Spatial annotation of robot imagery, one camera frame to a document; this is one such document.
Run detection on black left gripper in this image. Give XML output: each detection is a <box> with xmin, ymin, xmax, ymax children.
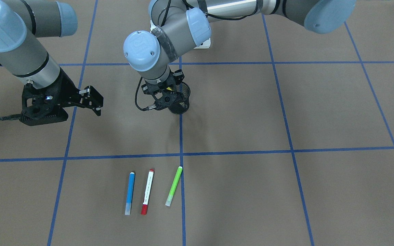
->
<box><xmin>141</xmin><ymin>70</ymin><xmax>185</xmax><ymax>111</ymax></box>

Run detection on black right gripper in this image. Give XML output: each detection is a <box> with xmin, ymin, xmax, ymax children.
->
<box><xmin>20</xmin><ymin>69</ymin><xmax>104</xmax><ymax>126</ymax></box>

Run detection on blue marker pen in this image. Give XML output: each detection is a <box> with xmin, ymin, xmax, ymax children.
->
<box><xmin>124</xmin><ymin>172</ymin><xmax>135</xmax><ymax>216</ymax></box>

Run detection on green marker pen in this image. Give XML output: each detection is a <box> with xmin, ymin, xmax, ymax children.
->
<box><xmin>165</xmin><ymin>166</ymin><xmax>183</xmax><ymax>207</ymax></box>

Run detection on red capped white marker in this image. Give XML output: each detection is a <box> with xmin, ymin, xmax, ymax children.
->
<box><xmin>141</xmin><ymin>169</ymin><xmax>155</xmax><ymax>215</ymax></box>

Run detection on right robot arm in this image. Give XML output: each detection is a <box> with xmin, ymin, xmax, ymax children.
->
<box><xmin>0</xmin><ymin>0</ymin><xmax>104</xmax><ymax>126</ymax></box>

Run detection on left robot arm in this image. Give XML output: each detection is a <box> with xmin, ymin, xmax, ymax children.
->
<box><xmin>123</xmin><ymin>0</ymin><xmax>356</xmax><ymax>114</ymax></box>

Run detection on black mesh pen cup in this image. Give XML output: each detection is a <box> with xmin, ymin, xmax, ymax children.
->
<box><xmin>168</xmin><ymin>82</ymin><xmax>191</xmax><ymax>114</ymax></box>

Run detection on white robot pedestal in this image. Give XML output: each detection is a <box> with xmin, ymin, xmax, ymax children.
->
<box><xmin>194</xmin><ymin>38</ymin><xmax>211</xmax><ymax>49</ymax></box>

